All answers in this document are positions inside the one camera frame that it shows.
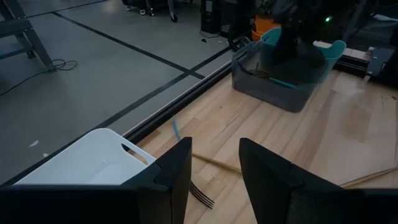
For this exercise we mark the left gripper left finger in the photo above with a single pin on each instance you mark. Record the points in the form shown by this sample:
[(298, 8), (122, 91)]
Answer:
[(93, 205)]

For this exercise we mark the office chair base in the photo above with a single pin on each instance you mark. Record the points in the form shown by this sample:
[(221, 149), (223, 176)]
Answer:
[(172, 17)]

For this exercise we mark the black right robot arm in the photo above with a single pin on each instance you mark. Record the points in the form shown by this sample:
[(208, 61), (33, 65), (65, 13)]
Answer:
[(295, 12)]

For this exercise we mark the black aluminium table frame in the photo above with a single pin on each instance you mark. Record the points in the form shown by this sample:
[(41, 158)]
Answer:
[(174, 109)]

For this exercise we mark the gold spoon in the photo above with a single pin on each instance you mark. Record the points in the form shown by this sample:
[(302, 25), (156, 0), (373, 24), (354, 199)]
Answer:
[(370, 177)]

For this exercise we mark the orange bucket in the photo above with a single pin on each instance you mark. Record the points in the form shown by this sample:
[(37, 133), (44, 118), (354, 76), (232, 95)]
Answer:
[(262, 26)]

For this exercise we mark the teal plastic bin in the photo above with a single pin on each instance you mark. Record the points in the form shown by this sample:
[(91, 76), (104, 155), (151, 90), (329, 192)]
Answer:
[(334, 51)]

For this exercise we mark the white plastic bin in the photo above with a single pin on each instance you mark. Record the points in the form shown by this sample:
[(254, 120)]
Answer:
[(77, 161)]

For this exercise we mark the black equipment box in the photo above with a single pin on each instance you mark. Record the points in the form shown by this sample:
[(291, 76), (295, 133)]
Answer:
[(211, 15)]

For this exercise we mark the grey metal bench frame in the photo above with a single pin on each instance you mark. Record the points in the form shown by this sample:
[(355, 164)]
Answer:
[(36, 46)]

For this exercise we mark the grey translucent plastic bin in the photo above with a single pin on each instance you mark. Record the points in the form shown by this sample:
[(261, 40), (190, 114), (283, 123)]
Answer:
[(267, 96)]

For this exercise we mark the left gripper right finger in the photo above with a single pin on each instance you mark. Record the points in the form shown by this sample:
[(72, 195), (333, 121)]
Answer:
[(311, 202)]

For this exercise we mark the small black floor scrap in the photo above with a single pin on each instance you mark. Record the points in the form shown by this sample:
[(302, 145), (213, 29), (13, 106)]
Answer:
[(204, 40)]

